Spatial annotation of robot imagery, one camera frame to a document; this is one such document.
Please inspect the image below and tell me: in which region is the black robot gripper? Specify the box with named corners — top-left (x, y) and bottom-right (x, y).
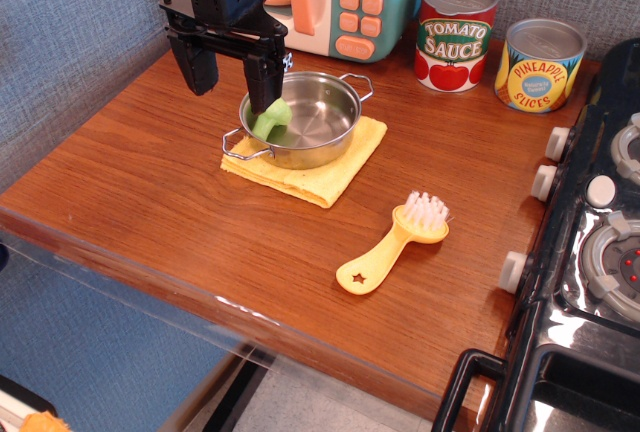
top-left (160, 0), bottom-right (288, 114)

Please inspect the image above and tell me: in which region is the yellow toy dish brush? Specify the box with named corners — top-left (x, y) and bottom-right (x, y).
top-left (335, 191), bottom-right (450, 296)

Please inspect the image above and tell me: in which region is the stainless steel pot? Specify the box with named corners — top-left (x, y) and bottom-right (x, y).
top-left (222, 71), bottom-right (374, 170)

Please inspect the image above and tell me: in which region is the green toy broccoli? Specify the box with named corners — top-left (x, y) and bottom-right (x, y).
top-left (251, 98), bottom-right (293, 141)

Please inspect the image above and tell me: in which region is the yellow folded cloth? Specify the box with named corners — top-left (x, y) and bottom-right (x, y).
top-left (220, 117), bottom-right (388, 209)

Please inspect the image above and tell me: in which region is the teal toy microwave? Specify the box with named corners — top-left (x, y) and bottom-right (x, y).
top-left (179, 0), bottom-right (431, 64)

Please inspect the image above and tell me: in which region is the tomato sauce can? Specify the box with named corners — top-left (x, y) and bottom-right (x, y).
top-left (414, 0), bottom-right (499, 93)

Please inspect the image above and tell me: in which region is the pineapple slices can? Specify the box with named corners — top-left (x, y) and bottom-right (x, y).
top-left (494, 18), bottom-right (587, 114)

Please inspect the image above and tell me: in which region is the white stove knob middle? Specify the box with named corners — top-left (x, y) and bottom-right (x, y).
top-left (530, 165), bottom-right (557, 202)

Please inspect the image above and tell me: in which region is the white stove knob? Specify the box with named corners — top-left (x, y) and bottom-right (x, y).
top-left (498, 251), bottom-right (528, 294)
top-left (545, 127), bottom-right (571, 162)
top-left (530, 165), bottom-right (557, 202)

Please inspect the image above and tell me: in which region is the white stove knob upper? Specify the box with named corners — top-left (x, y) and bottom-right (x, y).
top-left (545, 127), bottom-right (571, 162)

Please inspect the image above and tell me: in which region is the white stove knob lower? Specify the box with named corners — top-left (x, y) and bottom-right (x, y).
top-left (498, 251), bottom-right (528, 294)

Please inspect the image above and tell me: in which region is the orange plush object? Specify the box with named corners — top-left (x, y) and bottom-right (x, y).
top-left (19, 411), bottom-right (71, 432)

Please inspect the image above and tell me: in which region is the black toy stove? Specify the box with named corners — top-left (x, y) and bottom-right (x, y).
top-left (433, 39), bottom-right (639, 431)

